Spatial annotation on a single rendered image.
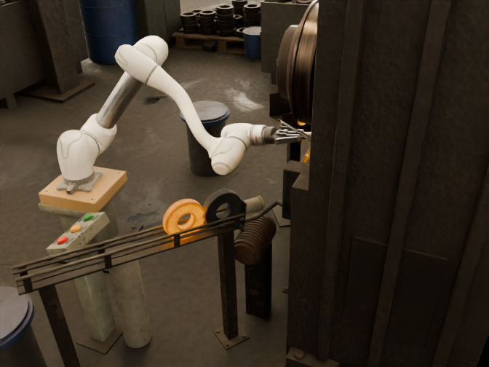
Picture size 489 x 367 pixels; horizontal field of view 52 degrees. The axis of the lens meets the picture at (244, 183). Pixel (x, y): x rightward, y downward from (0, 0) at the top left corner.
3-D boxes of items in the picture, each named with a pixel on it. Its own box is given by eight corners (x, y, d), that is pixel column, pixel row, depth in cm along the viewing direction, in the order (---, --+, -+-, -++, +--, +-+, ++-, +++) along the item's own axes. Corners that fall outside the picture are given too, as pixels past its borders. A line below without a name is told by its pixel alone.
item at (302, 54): (336, 100, 220) (346, -12, 194) (304, 148, 185) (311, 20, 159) (322, 97, 223) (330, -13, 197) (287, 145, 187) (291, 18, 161)
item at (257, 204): (264, 212, 193) (265, 200, 190) (244, 218, 188) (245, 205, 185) (255, 205, 197) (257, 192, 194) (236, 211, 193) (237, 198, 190)
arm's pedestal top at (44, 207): (39, 210, 253) (37, 204, 251) (74, 177, 278) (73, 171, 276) (94, 220, 245) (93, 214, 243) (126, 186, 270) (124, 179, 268)
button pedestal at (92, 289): (133, 319, 232) (110, 212, 198) (102, 359, 214) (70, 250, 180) (105, 309, 237) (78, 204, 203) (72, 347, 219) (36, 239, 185)
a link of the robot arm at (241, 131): (261, 137, 226) (251, 156, 218) (231, 137, 233) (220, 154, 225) (255, 118, 219) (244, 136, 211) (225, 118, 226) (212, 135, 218)
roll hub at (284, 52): (309, 84, 211) (312, 17, 196) (287, 111, 190) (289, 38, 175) (296, 82, 213) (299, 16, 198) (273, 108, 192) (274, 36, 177)
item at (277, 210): (300, 197, 310) (305, 89, 271) (313, 223, 289) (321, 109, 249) (268, 202, 307) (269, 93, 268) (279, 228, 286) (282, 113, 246)
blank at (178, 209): (207, 198, 175) (201, 194, 177) (165, 208, 168) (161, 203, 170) (205, 234, 183) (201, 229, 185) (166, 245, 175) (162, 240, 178)
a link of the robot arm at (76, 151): (55, 178, 248) (45, 139, 237) (74, 161, 263) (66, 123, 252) (84, 182, 245) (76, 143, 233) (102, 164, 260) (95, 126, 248)
